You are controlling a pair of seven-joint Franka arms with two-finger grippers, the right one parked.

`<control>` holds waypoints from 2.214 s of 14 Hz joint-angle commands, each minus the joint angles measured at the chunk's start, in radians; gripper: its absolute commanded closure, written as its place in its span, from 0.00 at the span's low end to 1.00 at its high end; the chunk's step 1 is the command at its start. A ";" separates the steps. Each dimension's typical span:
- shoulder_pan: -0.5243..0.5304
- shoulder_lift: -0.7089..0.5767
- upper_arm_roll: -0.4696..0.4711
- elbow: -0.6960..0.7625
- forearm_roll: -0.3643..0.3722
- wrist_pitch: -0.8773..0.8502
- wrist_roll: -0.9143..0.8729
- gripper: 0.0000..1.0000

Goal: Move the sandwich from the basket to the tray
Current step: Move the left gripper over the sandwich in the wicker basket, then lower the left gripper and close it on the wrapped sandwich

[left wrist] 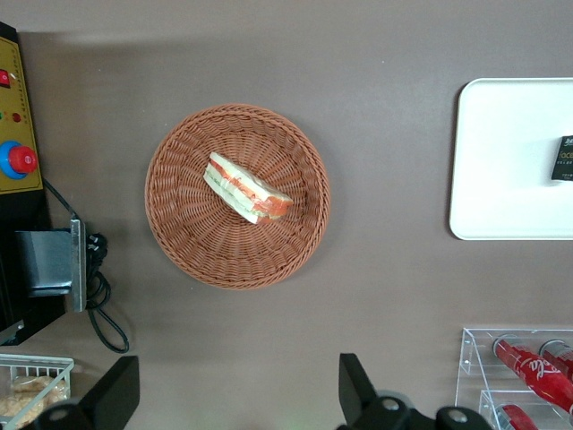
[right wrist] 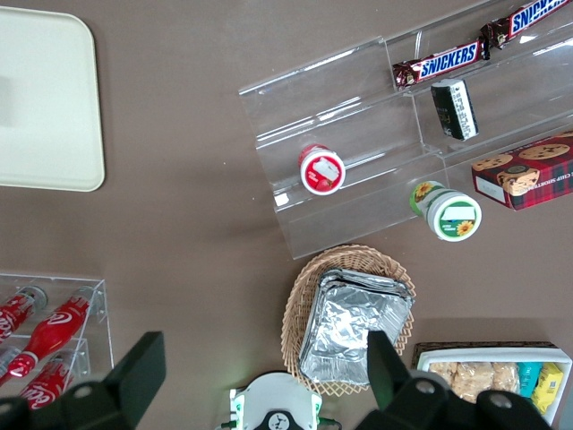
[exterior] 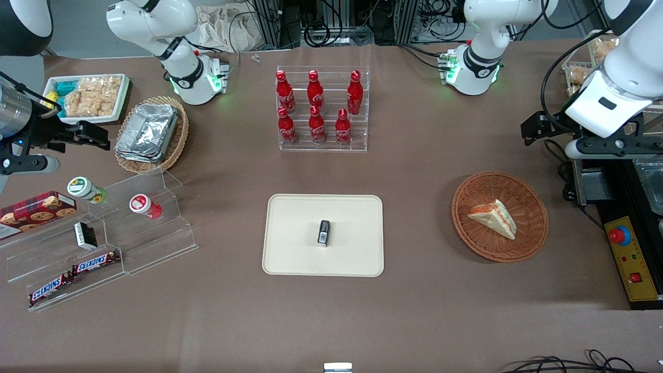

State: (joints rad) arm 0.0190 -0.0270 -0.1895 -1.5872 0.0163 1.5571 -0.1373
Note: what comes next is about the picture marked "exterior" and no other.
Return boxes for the red cookie box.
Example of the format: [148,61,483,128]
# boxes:
[0,191,77,240]

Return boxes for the brown snickers bar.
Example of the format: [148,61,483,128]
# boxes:
[28,271,76,308]
[71,250,122,276]

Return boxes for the red cola bottle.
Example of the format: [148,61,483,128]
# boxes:
[335,108,353,146]
[307,70,325,112]
[347,70,364,116]
[309,105,327,145]
[278,106,298,146]
[276,70,296,115]

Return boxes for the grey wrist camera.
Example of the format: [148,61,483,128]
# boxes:
[0,154,61,175]
[564,136,663,159]

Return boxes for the metal pan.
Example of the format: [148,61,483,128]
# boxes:
[634,157,663,216]

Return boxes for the clear fried snack bag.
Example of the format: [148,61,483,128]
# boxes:
[568,66,594,87]
[593,38,620,61]

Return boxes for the black appliance cable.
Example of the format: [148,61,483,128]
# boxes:
[544,139,576,203]

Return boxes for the red lid cup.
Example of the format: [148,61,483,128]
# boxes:
[129,194,163,220]

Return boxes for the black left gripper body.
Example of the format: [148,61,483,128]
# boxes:
[546,119,585,141]

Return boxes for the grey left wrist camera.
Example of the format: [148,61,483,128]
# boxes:
[564,136,663,159]

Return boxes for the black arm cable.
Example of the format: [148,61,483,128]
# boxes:
[540,28,625,133]

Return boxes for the white wire rack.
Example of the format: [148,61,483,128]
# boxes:
[562,28,622,100]

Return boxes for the black and white carton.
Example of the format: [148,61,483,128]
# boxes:
[74,222,98,251]

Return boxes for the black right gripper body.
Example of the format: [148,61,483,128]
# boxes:
[20,106,79,154]

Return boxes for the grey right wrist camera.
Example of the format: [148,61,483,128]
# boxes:
[0,154,61,175]

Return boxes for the stack of foil containers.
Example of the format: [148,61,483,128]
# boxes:
[115,103,180,164]

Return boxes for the black floor cables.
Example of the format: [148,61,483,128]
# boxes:
[501,349,663,373]

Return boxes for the light wicker basket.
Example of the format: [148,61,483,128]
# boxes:
[114,96,190,174]

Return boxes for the grey metal box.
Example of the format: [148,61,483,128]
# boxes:
[572,160,615,206]

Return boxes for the yellow emergency stop panel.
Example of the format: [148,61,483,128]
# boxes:
[604,216,660,303]

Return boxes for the triangular sandwich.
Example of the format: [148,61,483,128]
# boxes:
[468,199,517,240]

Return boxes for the black appliance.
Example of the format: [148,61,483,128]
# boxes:
[572,154,663,311]

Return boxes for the clear acrylic stepped shelf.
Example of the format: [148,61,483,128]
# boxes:
[0,168,199,312]

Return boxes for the brown wicker basket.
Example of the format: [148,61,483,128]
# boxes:
[451,171,549,263]

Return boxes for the cream plastic tray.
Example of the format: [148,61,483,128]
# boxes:
[262,194,385,278]

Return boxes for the green sunflower lid cup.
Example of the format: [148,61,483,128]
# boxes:
[67,177,107,204]

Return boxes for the beige cloth bag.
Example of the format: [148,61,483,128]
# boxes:
[195,4,261,53]

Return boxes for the white snack tray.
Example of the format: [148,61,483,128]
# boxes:
[42,74,131,125]

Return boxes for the coiled black cable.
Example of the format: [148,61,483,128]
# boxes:
[304,22,331,48]

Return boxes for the clear acrylic bottle rack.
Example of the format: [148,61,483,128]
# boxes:
[276,66,370,152]

